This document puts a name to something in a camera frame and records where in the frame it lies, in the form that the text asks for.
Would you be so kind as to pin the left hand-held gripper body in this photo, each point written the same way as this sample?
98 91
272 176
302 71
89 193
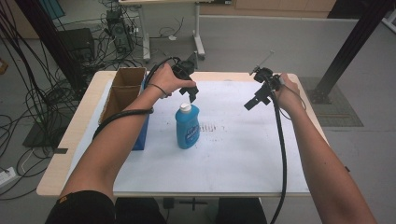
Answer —
183 68

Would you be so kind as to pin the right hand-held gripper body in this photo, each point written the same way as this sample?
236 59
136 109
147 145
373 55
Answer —
267 77

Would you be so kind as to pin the blue bottle with white cap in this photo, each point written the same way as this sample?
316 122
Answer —
187 127

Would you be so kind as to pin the cardboard box with blue outside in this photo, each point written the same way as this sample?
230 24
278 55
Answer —
123 93

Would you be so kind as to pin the person's left hand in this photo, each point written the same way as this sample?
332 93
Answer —
166 79

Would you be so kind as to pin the person's right hand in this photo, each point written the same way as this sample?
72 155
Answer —
289 93

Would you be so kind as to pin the wooden cabinet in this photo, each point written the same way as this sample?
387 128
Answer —
280 7

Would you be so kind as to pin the black computer tower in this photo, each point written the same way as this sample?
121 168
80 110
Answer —
120 31

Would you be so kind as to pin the black equipment box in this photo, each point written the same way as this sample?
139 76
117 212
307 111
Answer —
77 43

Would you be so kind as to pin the person's right leg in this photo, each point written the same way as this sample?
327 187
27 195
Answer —
241 213

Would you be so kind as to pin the black floor plate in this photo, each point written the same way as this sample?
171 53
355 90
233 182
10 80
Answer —
40 137

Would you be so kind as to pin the person's black sleeve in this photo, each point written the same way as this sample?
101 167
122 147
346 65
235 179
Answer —
81 210

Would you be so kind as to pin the white power strip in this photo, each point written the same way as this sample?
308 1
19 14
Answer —
7 176

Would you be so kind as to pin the white desk frame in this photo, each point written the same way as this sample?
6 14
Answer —
197 34

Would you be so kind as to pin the black metal post with base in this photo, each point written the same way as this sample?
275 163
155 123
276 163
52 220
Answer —
351 43

